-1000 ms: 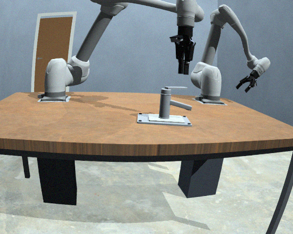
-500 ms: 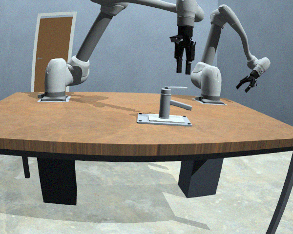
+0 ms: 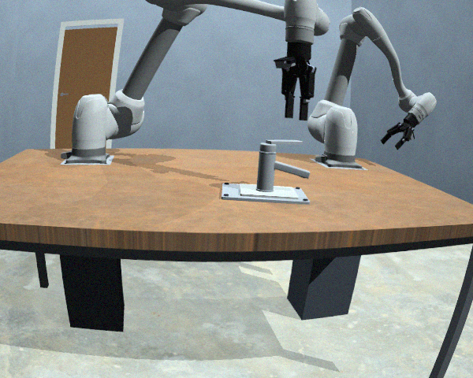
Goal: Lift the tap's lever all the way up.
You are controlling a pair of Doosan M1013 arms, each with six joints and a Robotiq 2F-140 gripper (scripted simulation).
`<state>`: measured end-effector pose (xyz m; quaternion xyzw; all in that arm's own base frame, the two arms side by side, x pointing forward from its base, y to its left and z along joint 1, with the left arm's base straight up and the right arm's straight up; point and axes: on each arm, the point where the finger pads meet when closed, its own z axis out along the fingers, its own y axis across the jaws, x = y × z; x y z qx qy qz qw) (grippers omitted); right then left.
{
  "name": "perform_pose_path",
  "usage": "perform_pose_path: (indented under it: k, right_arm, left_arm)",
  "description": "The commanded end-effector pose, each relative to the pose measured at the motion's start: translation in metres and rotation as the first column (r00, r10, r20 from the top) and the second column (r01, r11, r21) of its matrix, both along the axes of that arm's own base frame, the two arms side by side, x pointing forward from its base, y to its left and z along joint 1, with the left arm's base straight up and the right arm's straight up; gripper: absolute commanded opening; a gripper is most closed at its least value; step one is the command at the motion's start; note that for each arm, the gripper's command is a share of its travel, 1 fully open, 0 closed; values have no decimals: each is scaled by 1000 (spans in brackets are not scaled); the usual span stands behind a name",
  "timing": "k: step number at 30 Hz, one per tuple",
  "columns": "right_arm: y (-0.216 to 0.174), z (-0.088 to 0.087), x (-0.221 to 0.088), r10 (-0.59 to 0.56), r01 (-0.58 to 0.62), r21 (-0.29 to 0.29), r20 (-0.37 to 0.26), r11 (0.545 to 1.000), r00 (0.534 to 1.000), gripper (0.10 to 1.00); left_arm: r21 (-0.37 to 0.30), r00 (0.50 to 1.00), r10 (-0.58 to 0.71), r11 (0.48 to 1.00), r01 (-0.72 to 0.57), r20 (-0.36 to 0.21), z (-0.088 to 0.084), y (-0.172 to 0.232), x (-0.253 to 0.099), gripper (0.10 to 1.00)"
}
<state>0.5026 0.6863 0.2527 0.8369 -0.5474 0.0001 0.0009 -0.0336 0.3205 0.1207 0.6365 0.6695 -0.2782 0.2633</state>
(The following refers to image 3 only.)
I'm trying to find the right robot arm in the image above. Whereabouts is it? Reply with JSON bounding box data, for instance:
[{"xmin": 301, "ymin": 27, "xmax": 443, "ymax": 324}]
[{"xmin": 61, "ymin": 0, "xmax": 330, "ymax": 164}]

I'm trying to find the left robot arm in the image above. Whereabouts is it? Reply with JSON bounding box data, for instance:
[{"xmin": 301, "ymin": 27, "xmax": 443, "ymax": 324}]
[{"xmin": 307, "ymin": 7, "xmax": 437, "ymax": 169}]

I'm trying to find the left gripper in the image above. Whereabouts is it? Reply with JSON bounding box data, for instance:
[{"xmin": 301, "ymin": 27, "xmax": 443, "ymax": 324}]
[{"xmin": 381, "ymin": 113, "xmax": 418, "ymax": 150}]

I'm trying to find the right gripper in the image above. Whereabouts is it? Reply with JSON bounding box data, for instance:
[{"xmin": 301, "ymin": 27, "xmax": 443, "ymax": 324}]
[{"xmin": 281, "ymin": 42, "xmax": 317, "ymax": 120}]

